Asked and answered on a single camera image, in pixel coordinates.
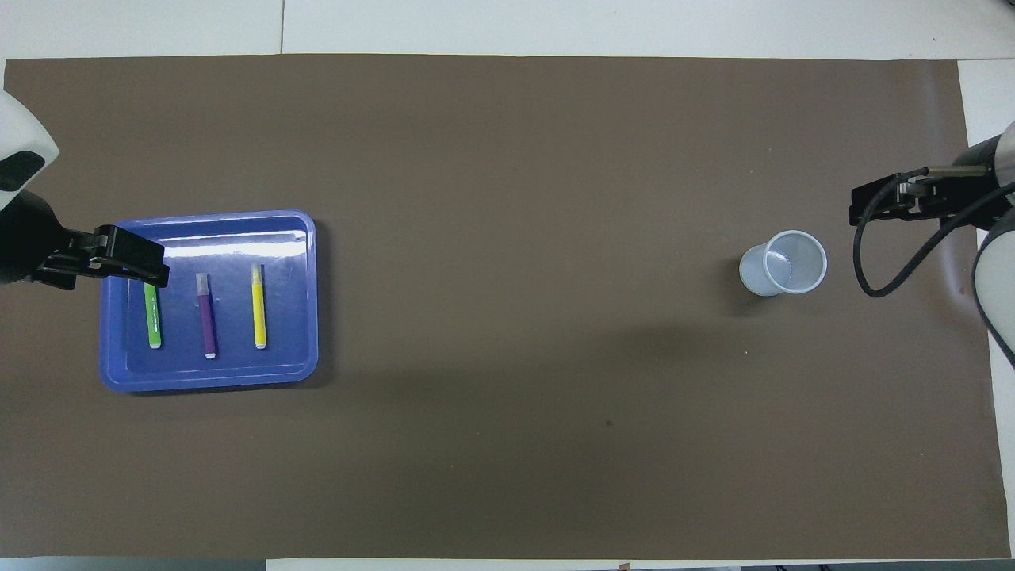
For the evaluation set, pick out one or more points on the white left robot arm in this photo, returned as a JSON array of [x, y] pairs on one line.
[[24, 127]]

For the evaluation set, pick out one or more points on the green marker pen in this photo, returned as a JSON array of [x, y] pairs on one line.
[[153, 317]]

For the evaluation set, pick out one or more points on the yellow marker pen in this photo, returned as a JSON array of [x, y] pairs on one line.
[[259, 309]]

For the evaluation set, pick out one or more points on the purple marker pen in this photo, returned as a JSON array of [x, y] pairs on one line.
[[207, 325]]

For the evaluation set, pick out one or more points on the blue plastic tray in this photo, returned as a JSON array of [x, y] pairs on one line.
[[285, 349]]

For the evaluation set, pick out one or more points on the translucent plastic cup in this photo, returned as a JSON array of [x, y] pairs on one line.
[[785, 266]]

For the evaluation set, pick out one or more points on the brown table mat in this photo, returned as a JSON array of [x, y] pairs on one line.
[[507, 159]]

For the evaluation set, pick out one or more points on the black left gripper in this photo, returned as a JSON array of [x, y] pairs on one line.
[[24, 238]]

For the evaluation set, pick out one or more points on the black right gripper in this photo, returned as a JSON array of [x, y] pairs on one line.
[[963, 202]]

